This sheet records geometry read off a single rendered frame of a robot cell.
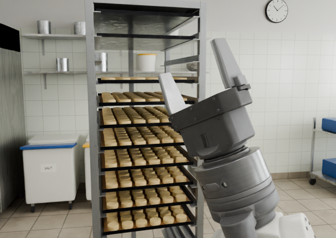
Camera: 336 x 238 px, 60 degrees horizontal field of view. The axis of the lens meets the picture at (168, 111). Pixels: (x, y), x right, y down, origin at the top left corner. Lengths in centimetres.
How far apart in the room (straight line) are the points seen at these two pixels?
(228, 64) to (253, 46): 390
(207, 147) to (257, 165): 6
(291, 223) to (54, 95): 374
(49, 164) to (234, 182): 317
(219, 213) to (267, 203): 6
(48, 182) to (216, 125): 323
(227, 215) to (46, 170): 318
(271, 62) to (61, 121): 294
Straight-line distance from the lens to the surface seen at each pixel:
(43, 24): 380
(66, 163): 342
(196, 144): 38
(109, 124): 122
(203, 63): 124
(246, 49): 420
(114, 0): 119
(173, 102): 42
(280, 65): 441
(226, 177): 35
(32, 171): 351
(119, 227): 139
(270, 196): 37
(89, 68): 116
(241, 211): 36
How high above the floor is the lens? 152
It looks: 7 degrees down
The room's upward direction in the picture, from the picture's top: straight up
